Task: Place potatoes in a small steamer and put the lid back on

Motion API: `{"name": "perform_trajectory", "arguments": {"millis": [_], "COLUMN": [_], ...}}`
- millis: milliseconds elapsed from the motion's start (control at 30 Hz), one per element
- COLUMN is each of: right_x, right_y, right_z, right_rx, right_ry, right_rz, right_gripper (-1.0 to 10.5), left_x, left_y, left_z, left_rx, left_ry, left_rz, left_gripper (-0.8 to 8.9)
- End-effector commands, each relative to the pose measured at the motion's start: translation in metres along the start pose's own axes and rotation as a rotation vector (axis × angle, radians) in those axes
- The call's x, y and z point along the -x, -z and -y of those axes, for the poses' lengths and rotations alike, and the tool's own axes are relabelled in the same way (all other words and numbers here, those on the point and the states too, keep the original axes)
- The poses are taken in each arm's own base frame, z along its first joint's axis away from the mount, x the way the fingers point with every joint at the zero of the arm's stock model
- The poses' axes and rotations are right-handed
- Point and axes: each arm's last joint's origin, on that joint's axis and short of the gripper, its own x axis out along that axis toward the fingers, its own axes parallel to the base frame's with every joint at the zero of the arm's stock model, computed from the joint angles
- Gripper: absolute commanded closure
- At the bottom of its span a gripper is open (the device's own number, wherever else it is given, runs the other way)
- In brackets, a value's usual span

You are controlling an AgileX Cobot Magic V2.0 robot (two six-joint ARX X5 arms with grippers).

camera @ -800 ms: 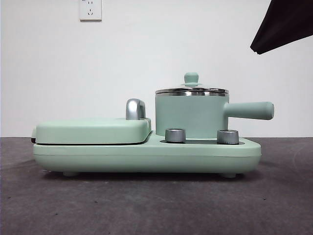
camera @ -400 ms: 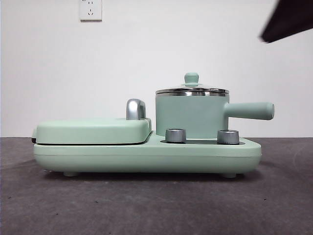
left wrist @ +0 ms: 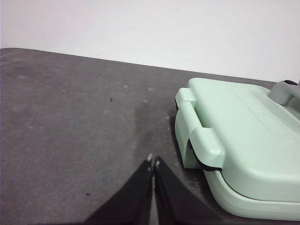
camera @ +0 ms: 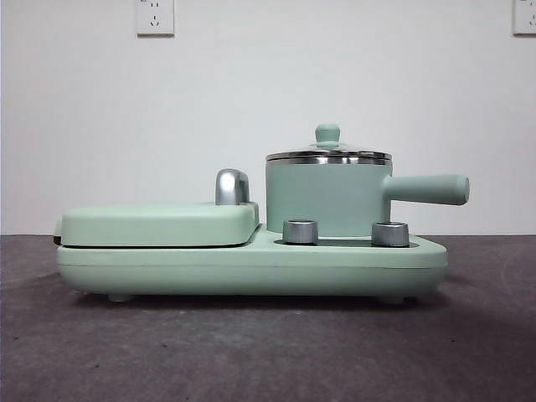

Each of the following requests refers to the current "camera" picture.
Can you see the glass lid with green knob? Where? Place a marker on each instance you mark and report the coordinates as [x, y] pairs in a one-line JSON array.
[[329, 134]]

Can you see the silver control knob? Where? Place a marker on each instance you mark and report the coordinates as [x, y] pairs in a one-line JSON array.
[[300, 231], [390, 233]]

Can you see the white wall socket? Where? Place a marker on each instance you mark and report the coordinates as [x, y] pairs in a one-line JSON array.
[[155, 17], [525, 17]]

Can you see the mint green appliance base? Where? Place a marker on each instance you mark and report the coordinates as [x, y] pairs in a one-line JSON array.
[[251, 272]]

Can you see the mint green griddle lid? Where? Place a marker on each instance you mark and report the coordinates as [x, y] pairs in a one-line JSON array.
[[146, 222]]

